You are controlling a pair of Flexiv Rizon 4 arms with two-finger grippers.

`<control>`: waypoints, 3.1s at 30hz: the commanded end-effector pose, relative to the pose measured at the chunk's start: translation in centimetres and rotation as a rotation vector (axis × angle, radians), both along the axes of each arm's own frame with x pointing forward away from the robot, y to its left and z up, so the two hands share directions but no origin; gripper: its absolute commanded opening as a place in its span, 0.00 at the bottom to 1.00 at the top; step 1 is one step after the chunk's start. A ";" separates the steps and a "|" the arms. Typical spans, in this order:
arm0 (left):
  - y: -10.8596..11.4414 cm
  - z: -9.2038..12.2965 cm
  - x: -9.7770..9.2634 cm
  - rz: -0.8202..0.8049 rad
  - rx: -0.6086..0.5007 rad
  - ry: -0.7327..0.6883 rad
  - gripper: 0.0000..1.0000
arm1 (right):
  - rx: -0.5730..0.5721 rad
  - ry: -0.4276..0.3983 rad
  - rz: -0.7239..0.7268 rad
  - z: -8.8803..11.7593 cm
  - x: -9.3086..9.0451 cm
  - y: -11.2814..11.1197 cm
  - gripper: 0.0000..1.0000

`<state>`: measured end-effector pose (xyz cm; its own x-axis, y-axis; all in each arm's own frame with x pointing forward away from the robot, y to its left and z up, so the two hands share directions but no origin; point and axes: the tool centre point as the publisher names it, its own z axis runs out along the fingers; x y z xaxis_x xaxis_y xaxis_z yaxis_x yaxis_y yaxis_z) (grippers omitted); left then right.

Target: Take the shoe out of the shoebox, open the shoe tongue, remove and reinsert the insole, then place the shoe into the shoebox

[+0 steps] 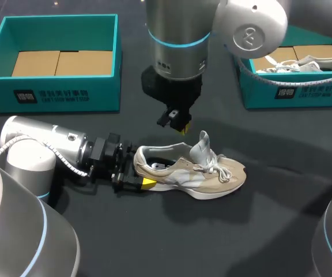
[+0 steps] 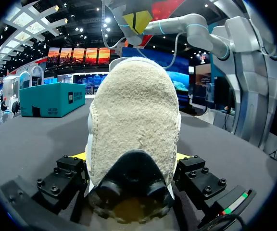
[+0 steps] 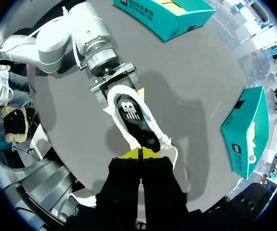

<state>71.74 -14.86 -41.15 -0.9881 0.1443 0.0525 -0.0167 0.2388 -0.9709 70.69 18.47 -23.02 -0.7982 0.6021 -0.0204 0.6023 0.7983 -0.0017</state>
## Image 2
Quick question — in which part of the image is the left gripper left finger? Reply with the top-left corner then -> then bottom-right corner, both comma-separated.
32,151 -> 90,215

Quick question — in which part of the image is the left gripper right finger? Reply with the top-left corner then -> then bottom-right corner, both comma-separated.
173,153 -> 227,208

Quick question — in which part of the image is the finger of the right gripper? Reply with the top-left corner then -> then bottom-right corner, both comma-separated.
123,13 -> 136,34
135,12 -> 153,36

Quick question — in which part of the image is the white beige shoe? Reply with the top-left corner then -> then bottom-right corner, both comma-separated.
84,56 -> 183,224

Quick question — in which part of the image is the teal box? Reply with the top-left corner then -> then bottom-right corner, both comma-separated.
19,81 -> 86,118

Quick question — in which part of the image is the person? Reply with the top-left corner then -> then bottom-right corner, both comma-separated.
11,101 -> 21,116
0,97 -> 9,112

